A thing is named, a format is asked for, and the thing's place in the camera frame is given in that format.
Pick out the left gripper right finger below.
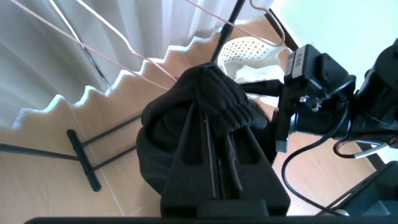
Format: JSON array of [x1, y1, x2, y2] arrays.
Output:
[[217, 126, 291, 217]]

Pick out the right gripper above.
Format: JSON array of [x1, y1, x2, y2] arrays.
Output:
[[239, 78, 354, 154]]

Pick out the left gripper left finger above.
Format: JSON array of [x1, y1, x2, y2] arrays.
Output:
[[160, 104, 219, 217]]

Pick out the black shorts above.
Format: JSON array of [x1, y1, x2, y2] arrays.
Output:
[[136, 62, 278, 196]]

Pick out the white laundry basket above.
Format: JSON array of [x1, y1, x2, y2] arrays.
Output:
[[216, 36, 292, 82]]

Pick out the pink clothes hanger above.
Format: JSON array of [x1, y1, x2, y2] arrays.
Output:
[[185, 0, 286, 48], [9, 0, 178, 92]]

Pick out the black clothes rack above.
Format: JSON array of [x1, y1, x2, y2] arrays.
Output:
[[0, 0, 247, 193]]

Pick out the white printed T-shirt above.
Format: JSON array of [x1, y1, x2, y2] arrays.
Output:
[[233, 63, 286, 107]]

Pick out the beige curtain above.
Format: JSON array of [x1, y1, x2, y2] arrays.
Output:
[[0, 0, 275, 129]]

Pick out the black cable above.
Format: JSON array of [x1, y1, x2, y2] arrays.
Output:
[[280, 104, 351, 217]]

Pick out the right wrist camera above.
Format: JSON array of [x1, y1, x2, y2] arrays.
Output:
[[283, 44, 357, 105]]

